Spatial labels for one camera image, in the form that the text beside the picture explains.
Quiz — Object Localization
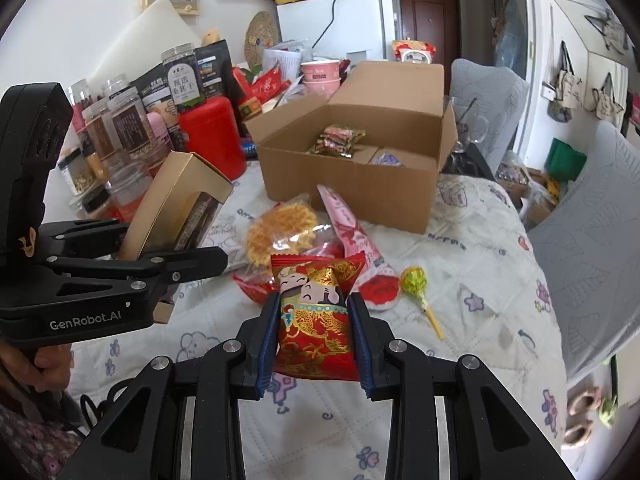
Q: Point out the brown label clear jar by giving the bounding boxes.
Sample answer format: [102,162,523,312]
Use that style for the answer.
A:
[108,88,154,160]

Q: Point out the pink paper cups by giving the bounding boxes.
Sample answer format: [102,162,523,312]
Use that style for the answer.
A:
[300,60,341,99]

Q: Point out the pink cone snack packet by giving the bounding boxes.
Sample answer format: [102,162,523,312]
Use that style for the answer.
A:
[316,184,403,311]

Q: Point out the purple white snack packet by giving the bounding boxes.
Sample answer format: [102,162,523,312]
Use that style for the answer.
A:
[369,150,404,167]

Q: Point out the white foam board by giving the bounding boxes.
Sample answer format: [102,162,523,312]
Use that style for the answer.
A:
[88,0,201,94]

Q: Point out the waffle cookie clear bag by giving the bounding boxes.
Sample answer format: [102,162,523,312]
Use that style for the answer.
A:
[245,193,333,268]

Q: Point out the brown cardboard box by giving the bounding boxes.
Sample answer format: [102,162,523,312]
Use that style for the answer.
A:
[246,61,457,234]

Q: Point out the quilted cartoon tablecloth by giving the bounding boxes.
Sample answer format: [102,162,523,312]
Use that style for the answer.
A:
[70,176,570,479]

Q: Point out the woven round trivet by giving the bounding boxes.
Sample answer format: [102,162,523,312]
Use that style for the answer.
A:
[244,11,280,68]

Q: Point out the white mini fridge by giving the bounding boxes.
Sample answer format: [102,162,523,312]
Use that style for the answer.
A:
[277,0,396,61]

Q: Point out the gold rectangular snack box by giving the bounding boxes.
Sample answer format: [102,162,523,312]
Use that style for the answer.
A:
[117,152,232,261]

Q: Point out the black stand-up pouch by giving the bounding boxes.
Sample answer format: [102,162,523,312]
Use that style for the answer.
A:
[195,40,232,99]

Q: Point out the grey leaf chair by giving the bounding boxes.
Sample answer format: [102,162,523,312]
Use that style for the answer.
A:
[450,58,529,174]
[529,122,639,382]

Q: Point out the green red candy packet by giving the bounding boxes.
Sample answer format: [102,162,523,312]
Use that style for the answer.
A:
[307,125,366,158]

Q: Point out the near grey leaf chair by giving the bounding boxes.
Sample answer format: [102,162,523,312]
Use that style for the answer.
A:
[529,122,639,382]

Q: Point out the red crinkled snack bag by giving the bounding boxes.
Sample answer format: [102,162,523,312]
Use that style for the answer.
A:
[231,242,346,306]

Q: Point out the person's left hand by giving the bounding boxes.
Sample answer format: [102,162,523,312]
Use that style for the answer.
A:
[26,344,74,392]

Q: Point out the dark label clear jar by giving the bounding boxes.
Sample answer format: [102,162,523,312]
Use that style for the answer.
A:
[162,44,206,114]

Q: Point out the glass mug with spoon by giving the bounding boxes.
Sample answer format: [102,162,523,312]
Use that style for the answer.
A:
[450,98,489,154]

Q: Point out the green yellow lollipop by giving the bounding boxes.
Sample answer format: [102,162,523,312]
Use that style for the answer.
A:
[400,266,445,340]

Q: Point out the red gold snack packet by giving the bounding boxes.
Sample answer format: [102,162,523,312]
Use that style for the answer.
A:
[271,252,366,382]

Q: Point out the far grey leaf chair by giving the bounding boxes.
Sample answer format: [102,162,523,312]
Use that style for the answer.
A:
[450,58,529,174]

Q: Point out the red plastic canister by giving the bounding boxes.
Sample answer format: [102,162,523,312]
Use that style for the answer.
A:
[179,96,246,180]

